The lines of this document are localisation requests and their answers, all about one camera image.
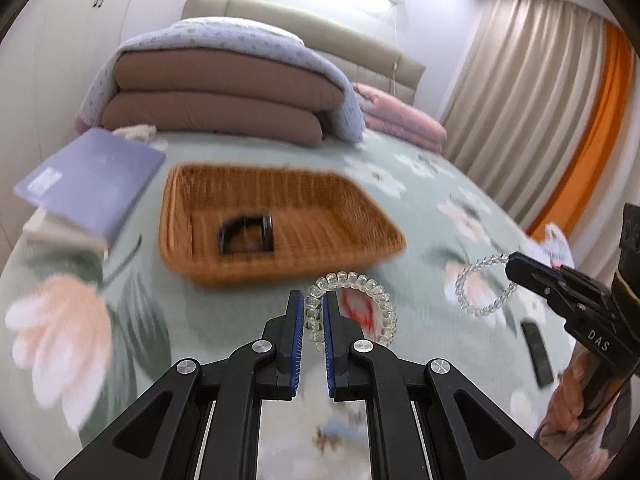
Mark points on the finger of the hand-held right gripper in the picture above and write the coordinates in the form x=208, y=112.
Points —
x=532, y=262
x=530, y=282

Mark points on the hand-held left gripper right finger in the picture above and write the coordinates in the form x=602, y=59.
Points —
x=328, y=330

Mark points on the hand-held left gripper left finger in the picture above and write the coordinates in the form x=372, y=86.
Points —
x=298, y=330

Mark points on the brown wicker basket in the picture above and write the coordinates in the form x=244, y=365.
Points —
x=310, y=200

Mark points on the person's right hand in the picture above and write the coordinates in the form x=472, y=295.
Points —
x=567, y=400

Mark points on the black flat bar object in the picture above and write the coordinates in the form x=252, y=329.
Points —
x=537, y=355

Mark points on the black bangle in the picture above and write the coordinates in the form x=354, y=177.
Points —
x=225, y=232

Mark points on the green floral bedspread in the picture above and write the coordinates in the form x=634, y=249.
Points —
x=430, y=195

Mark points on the orange curtain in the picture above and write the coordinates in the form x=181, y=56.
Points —
x=595, y=125

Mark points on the beige curtain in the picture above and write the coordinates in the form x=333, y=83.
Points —
x=525, y=85

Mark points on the folded pink blanket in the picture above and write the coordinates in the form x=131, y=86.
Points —
x=400, y=120

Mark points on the purple book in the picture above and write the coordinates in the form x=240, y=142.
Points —
x=95, y=180

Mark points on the white crumpled cloth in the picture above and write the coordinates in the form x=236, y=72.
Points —
x=135, y=131

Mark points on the white book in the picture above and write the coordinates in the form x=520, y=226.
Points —
x=55, y=230

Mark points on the folded brown blue floral quilt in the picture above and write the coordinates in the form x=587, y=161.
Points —
x=215, y=75

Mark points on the beige padded headboard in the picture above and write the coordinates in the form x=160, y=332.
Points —
x=350, y=35

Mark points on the white wardrobe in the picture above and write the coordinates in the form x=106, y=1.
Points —
x=60, y=35

